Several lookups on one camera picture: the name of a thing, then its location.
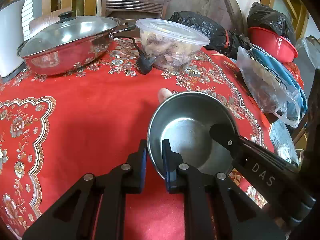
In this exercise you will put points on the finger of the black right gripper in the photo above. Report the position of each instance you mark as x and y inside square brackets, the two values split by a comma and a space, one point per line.
[245, 152]

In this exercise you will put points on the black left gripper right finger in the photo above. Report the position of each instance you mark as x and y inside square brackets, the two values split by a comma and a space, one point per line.
[214, 207]

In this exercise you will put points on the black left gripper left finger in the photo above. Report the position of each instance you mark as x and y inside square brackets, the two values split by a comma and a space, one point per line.
[94, 207]

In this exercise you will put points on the small steel bowl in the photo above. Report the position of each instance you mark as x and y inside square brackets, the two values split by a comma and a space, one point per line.
[185, 120]

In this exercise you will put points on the right hand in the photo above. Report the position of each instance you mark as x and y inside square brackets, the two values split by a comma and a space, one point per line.
[163, 94]

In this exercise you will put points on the clear plastic bag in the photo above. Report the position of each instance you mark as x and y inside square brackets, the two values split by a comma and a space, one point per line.
[270, 93]

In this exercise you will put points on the red floral tablecloth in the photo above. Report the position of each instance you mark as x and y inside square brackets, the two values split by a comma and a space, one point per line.
[55, 129]

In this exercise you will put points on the blue plastic plate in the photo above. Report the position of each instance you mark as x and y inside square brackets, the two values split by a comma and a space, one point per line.
[280, 71]

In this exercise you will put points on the black plastic bag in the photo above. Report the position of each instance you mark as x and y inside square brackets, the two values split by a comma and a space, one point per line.
[265, 17]
[221, 40]

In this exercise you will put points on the red plastic basin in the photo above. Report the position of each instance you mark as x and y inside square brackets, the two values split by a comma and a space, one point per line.
[277, 46]

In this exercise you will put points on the clear plastic food container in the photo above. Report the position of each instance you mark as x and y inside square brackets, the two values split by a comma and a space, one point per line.
[174, 45]

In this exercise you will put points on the black power plug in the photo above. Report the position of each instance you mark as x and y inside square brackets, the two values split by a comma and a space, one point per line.
[145, 63]

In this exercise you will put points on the steel wok with glass lid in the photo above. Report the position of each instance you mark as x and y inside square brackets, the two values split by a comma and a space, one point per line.
[70, 43]

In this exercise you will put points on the white electric kettle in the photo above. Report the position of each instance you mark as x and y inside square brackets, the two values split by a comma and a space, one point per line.
[11, 34]

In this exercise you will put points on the dark wooden chair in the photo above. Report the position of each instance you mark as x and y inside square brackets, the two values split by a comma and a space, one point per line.
[128, 11]

